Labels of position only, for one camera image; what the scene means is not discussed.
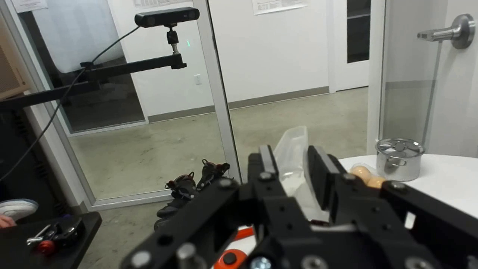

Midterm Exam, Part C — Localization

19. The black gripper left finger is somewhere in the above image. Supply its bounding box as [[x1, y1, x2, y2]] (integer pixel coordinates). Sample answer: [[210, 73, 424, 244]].
[[247, 145, 319, 254]]

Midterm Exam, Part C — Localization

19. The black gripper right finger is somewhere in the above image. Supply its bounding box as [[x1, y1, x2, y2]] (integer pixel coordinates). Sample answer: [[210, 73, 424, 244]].
[[306, 147, 398, 250]]

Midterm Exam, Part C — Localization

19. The steel pot with lid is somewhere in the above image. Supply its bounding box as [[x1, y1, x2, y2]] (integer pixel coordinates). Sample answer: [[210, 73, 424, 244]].
[[374, 138, 424, 183]]

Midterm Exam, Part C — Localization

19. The steel door handle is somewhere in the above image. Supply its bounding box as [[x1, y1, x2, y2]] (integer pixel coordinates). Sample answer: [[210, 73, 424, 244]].
[[416, 14, 476, 50]]

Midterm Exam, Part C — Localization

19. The black camera on stand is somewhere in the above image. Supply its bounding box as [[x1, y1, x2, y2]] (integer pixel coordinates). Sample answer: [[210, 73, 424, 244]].
[[134, 8, 200, 29]]

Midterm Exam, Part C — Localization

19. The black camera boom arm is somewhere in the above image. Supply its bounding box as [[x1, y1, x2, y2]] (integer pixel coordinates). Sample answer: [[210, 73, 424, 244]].
[[0, 29, 185, 109]]

